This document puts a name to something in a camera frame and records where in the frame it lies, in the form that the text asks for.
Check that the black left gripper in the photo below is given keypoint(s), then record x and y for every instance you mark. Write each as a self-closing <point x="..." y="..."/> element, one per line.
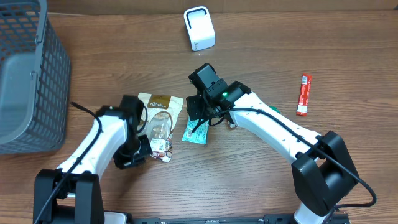
<point x="124" y="160"/>

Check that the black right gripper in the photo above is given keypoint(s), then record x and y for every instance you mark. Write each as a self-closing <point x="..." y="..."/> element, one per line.
<point x="196" y="113"/>

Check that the teal wet wipes pack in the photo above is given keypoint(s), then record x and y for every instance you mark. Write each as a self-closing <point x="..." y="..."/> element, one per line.
<point x="197" y="137"/>

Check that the beige brown snack pouch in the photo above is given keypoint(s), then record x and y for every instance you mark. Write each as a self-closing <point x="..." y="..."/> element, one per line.
<point x="158" y="121"/>

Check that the orange small snack box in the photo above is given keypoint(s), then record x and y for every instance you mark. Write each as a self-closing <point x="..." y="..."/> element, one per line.
<point x="232" y="125"/>

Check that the red snack stick packet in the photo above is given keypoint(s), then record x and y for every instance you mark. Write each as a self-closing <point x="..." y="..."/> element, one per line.
<point x="302" y="109"/>

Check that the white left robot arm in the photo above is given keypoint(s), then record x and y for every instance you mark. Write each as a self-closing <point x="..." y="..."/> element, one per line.
<point x="71" y="193"/>

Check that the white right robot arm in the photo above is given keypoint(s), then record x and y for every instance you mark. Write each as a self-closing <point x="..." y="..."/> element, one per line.
<point x="322" y="168"/>

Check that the white barcode scanner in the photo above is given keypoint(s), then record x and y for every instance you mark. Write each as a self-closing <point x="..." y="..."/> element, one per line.
<point x="200" y="28"/>

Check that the green round can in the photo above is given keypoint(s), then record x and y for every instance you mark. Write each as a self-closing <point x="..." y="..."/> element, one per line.
<point x="275" y="109"/>

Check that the grey plastic mesh basket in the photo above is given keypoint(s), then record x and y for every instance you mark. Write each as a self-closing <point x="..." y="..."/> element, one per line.
<point x="35" y="79"/>

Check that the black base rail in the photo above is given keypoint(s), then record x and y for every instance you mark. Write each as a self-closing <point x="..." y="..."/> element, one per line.
<point x="266" y="219"/>

